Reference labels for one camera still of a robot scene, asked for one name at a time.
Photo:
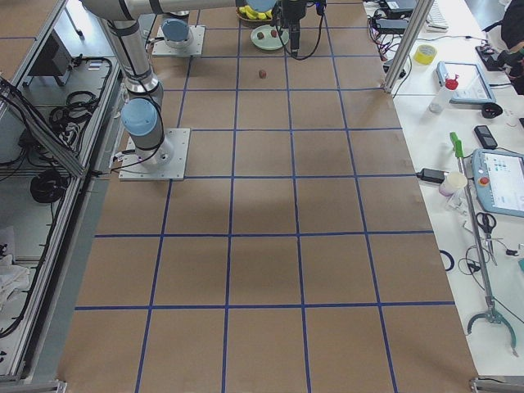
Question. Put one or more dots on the black power adapter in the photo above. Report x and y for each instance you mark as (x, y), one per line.
(431, 175)

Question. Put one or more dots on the black remote control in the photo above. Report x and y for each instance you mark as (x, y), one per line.
(485, 137)

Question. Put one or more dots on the white paper cup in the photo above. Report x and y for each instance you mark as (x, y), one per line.
(452, 183)

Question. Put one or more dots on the teach pendant tablet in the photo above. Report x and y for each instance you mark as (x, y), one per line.
(498, 180)
(473, 87)

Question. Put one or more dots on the black power brick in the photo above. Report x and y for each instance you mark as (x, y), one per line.
(387, 26)

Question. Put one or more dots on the light green plate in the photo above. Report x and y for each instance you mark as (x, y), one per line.
(269, 43)

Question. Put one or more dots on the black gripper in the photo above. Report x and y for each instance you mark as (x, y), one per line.
(293, 11)

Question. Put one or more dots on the aluminium frame post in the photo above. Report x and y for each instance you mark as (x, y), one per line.
(416, 23)

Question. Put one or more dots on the far teach pendant tablet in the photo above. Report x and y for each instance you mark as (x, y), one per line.
(473, 87)

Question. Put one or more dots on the black scissors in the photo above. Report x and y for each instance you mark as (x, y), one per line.
(486, 221)

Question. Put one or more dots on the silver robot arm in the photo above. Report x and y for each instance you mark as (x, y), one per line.
(119, 20)
(262, 6)

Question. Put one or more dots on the wicker fruit basket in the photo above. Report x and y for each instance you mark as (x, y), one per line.
(243, 15)

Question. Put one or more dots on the yellow tape roll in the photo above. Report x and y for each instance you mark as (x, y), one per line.
(425, 54)

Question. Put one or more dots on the near teach pendant tablet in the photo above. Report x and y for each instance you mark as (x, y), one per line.
(498, 180)

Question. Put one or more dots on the clear bottle red cap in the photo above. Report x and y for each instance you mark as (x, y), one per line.
(442, 98)

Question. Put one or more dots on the yellow banana bunch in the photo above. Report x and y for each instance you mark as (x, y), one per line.
(253, 12)

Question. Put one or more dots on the blue tape roll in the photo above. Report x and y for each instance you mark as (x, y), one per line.
(451, 261)

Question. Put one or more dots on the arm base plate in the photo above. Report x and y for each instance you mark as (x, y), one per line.
(194, 43)
(168, 163)

